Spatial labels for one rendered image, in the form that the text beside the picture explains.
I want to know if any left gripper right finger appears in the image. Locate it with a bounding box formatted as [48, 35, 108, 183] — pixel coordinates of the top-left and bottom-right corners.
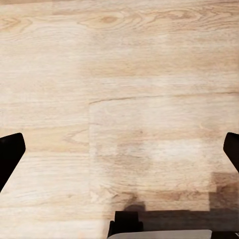
[223, 132, 239, 173]

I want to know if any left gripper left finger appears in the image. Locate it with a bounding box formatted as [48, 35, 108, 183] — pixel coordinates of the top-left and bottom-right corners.
[0, 132, 26, 192]

